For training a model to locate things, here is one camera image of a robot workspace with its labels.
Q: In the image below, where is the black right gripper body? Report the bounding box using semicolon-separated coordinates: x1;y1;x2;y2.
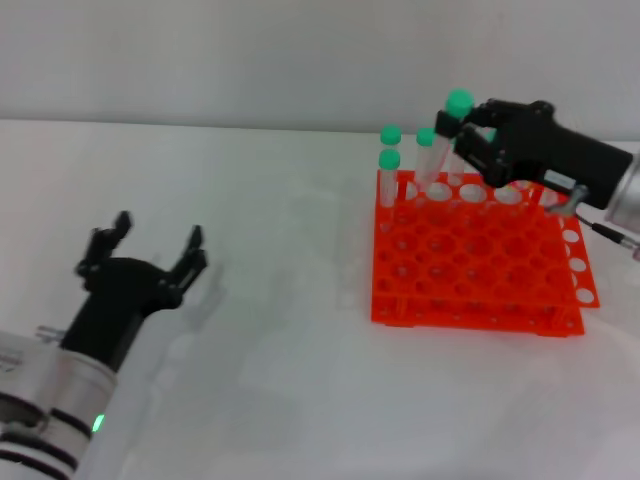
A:
492;101;634;211

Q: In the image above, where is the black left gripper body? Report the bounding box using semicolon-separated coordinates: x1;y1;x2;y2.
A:
58;257;184;375

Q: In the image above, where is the orange test tube rack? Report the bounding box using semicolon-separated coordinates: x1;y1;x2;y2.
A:
369;168;601;339

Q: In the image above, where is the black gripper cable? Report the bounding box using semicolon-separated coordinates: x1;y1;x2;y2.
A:
547;183;640;262

